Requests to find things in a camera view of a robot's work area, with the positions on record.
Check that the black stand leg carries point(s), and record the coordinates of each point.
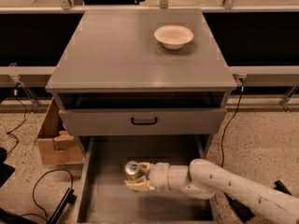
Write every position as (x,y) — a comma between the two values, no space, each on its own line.
(281,187)
(69,198)

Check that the grey open middle drawer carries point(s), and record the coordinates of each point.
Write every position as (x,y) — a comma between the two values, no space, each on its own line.
(106,200)

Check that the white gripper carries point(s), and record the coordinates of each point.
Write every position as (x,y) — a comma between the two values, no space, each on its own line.
(159,175)

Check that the black power adapter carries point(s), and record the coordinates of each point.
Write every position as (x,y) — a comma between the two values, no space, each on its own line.
(243,212)

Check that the black drawer handle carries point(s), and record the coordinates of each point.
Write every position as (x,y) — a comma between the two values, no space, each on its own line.
(144,122)

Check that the cardboard box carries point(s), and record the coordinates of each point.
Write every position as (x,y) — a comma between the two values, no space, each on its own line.
(55,144)

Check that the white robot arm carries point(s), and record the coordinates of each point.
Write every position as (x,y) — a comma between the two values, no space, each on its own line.
(201,179)

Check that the grey top drawer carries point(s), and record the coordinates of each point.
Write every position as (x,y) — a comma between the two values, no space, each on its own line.
(112,122)

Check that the grey drawer cabinet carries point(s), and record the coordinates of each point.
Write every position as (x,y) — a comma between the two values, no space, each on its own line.
(113,61)

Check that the metal railing frame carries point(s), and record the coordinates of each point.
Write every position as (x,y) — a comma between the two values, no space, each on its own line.
(16,34)

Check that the black stand leg right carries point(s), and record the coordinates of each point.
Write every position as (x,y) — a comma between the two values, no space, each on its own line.
(281,187)

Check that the black stand leg left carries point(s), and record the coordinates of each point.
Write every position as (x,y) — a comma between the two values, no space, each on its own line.
(69,198)

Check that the silver redbull can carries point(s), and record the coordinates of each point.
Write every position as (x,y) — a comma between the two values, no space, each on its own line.
(132,170)

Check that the white bowl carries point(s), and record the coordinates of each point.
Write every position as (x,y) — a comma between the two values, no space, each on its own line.
(173,36)

